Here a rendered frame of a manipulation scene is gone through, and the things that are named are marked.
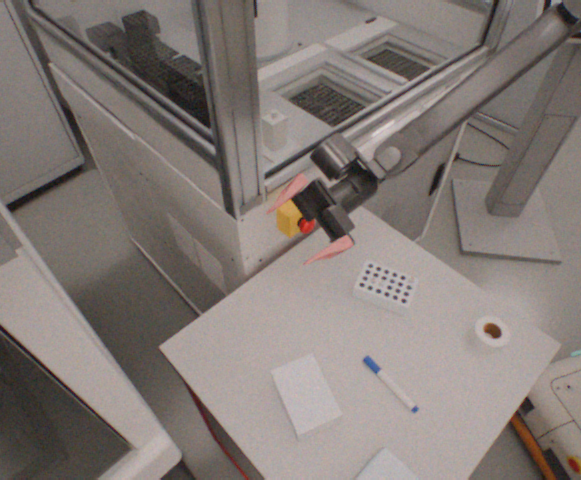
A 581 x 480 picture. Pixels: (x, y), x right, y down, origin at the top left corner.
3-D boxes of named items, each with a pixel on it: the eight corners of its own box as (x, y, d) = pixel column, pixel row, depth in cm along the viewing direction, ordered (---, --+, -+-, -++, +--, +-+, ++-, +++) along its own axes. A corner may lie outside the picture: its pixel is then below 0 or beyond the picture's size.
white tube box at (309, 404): (340, 423, 79) (343, 414, 75) (297, 443, 77) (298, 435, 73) (311, 364, 86) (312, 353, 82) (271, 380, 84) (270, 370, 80)
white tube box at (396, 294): (415, 288, 98) (419, 278, 95) (404, 317, 93) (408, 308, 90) (364, 269, 101) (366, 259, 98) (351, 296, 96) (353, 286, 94)
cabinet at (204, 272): (425, 244, 204) (483, 94, 142) (263, 390, 159) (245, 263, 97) (289, 152, 248) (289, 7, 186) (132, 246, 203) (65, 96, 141)
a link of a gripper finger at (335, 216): (276, 244, 68) (315, 217, 74) (302, 281, 68) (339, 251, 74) (295, 230, 63) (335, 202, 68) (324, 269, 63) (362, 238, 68)
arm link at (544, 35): (623, -9, 62) (587, 26, 72) (597, -37, 62) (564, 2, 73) (387, 180, 69) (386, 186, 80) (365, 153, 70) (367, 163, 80)
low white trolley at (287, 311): (454, 441, 148) (562, 344, 89) (333, 599, 121) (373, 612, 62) (333, 333, 174) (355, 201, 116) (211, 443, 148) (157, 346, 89)
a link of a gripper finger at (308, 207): (251, 209, 68) (291, 184, 74) (277, 245, 68) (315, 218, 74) (267, 191, 63) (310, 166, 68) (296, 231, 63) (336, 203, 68)
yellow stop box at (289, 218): (314, 224, 100) (315, 203, 94) (291, 241, 96) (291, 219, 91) (298, 213, 102) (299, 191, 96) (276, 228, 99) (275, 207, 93)
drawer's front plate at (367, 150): (413, 145, 122) (422, 111, 113) (345, 193, 109) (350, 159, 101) (408, 142, 123) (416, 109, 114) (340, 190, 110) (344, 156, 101)
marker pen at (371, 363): (418, 410, 80) (420, 407, 79) (413, 415, 80) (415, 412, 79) (367, 356, 87) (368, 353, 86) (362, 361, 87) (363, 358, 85)
